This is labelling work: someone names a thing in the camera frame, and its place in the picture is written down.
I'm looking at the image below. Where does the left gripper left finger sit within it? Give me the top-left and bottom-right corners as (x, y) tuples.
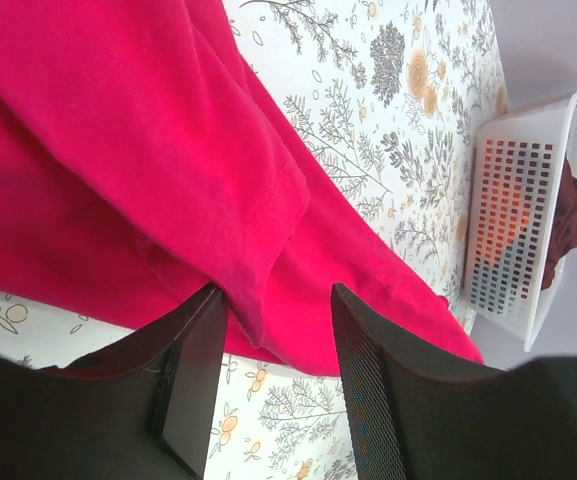
(0, 284), (228, 479)

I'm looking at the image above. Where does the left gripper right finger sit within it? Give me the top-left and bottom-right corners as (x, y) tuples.
(331, 284), (577, 480)

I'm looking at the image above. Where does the bright red t shirt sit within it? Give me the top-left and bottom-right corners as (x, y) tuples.
(0, 1), (482, 376)

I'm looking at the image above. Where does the dark maroon t shirt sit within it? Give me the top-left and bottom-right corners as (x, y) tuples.
(541, 140), (577, 290)

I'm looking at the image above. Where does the white plastic laundry basket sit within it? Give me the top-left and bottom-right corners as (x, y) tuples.
(462, 89), (577, 351)

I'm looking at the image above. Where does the floral patterned table mat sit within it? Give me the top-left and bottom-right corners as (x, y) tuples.
(0, 1), (507, 479)

